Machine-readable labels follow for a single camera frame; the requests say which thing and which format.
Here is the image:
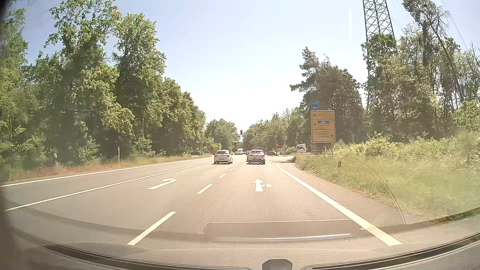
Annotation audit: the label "road markings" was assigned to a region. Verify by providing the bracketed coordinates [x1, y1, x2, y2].
[0, 157, 403, 247]

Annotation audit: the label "grass verge with bushes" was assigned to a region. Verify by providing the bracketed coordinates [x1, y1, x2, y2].
[293, 132, 480, 222]

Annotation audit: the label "wood of green trees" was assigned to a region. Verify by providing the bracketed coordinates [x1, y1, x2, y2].
[0, 0, 241, 169]
[242, 0, 480, 155]

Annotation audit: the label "grey asphalt road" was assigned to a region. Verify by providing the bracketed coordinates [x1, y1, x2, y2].
[0, 154, 424, 251]

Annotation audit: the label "white car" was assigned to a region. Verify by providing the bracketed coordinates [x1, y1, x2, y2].
[214, 150, 233, 165]
[246, 149, 266, 165]

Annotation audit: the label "dry grass verge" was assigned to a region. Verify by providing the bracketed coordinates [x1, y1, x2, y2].
[0, 153, 214, 183]

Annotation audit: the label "yellow direction sign board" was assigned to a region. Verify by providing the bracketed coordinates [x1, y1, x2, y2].
[310, 100, 336, 152]

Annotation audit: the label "car's own bonnet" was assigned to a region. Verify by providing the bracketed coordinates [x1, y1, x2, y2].
[0, 212, 480, 270]

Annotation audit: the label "overhead wires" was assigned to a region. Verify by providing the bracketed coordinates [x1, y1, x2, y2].
[437, 0, 480, 61]

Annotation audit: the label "steel lattice pylon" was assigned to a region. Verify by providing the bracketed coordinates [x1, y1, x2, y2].
[361, 0, 396, 109]

